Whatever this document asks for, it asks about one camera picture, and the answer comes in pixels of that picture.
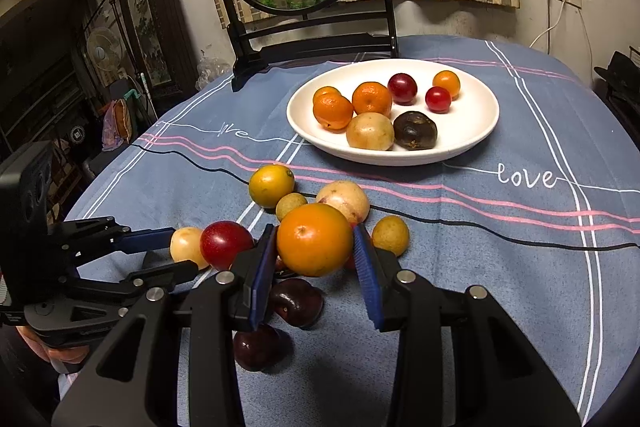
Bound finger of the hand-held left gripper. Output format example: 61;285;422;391
47;216;177;267
60;259;198;297

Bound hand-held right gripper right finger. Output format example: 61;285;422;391
352;223;581;427

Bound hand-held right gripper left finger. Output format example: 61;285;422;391
52;223;279;427

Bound pale yellow round fruit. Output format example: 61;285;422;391
169;227;210;271

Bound dark purple plum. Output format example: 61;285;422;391
233;324;293;372
270;278;324;327

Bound small tan longan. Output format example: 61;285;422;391
275;192;308;223
371;215;410;258

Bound dark red plum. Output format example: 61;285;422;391
387;74;418;104
200;220;255;272

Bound small smooth orange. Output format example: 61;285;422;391
313;86;342;105
276;203;355;278
432;70;461;100

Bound spotted tan round fruit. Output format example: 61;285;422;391
315;180;371;224

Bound greenish yellow orange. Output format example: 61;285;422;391
248;164;296;208

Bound large tan round fruit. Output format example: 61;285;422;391
346;112;395;152

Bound large orange tangerine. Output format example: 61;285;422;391
313;94;355;130
352;81;392;116

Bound white oval plate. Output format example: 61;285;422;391
286;59;500;166

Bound small red cherry tomato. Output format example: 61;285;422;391
425;86;452;113

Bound person's left hand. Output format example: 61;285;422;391
15;326;90;374

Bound pink bag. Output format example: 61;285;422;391
101;99;136;151

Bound blue striped tablecloth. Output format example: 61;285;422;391
57;34;640;427

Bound clear plastic bags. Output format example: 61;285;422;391
196;52;236;90

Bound white standing fan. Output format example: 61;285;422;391
85;27;126;72

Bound black framed painted panel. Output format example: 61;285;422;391
112;0;201;100

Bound black computer desk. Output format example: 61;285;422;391
602;77;640;140

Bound black hat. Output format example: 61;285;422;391
593;51;640;98

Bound white power cable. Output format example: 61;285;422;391
530;0;568;50

